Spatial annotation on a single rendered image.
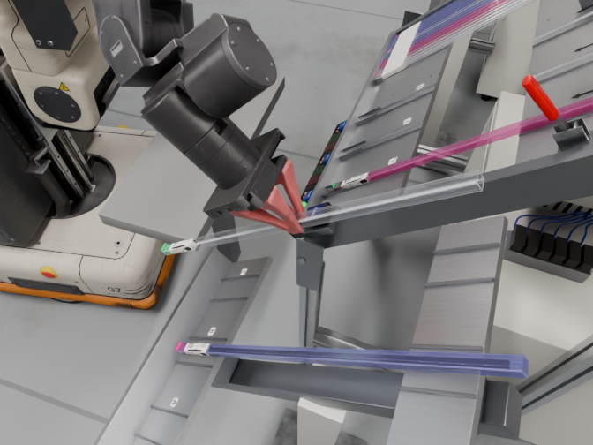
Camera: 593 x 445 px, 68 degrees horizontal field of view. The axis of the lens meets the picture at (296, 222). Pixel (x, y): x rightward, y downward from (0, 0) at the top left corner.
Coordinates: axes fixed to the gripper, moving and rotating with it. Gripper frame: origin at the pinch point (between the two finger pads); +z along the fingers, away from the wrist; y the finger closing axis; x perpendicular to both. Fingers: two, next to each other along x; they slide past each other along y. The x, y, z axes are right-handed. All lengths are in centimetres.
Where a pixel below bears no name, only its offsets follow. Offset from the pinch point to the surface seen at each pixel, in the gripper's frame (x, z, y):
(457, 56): 25, 50, 119
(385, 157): 8.4, 17.6, 30.7
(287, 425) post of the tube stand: 67, 71, -6
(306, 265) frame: 22.5, 21.2, 11.1
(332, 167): 21.2, 16.8, 32.0
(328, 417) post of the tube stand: 4.2, 19.1, -15.0
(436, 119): 44, 71, 118
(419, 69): 8, 18, 59
